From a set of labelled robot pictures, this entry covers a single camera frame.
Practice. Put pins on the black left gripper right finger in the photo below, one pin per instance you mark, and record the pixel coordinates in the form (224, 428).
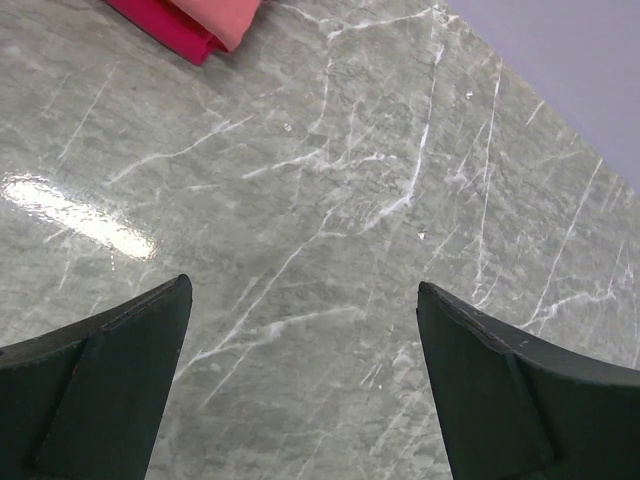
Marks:
(513, 406)

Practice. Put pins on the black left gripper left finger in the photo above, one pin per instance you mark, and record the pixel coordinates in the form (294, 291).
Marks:
(86, 401)

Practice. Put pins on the folded magenta t shirt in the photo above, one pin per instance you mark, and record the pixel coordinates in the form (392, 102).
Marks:
(171, 27)

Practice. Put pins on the folded salmon pink t shirt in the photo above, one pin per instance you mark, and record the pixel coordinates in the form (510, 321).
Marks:
(227, 20)

